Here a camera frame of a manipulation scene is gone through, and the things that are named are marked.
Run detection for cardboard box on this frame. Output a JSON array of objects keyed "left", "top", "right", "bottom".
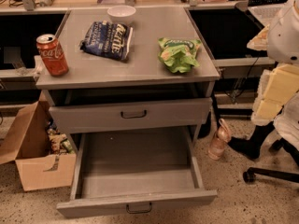
[{"left": 0, "top": 95, "right": 76, "bottom": 191}]

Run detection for seated person in black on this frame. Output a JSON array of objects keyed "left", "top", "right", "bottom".
[{"left": 228, "top": 122, "right": 299, "bottom": 166}]

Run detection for grey upper closed drawer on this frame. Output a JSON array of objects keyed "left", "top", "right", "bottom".
[{"left": 50, "top": 98, "right": 211, "bottom": 133}]

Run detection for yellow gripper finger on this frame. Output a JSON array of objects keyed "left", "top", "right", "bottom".
[
  {"left": 251, "top": 63, "right": 299, "bottom": 126},
  {"left": 247, "top": 24, "right": 269, "bottom": 51}
]

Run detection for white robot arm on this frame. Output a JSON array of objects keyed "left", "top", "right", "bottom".
[{"left": 247, "top": 0, "right": 299, "bottom": 126}]

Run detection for red Coca-Cola can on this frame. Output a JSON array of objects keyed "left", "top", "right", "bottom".
[{"left": 36, "top": 34, "right": 68, "bottom": 77}]

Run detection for snack packets in box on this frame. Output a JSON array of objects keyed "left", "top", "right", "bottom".
[{"left": 46, "top": 121, "right": 75, "bottom": 155}]

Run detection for grey drawer cabinet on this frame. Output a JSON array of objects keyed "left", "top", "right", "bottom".
[{"left": 36, "top": 6, "right": 219, "bottom": 140}]

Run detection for blue Kettle chip bag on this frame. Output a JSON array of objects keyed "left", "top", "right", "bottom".
[{"left": 80, "top": 21, "right": 133, "bottom": 61}]

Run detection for green rice chip bag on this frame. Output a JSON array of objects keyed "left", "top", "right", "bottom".
[{"left": 158, "top": 37, "right": 202, "bottom": 74}]

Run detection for grey open lower drawer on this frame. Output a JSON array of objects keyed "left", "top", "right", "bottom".
[{"left": 57, "top": 127, "right": 217, "bottom": 218}]

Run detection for black office chair base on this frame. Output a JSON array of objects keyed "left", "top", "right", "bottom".
[{"left": 242, "top": 137, "right": 299, "bottom": 184}]

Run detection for white bowl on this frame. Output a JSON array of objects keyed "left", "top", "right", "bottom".
[{"left": 107, "top": 5, "right": 136, "bottom": 25}]

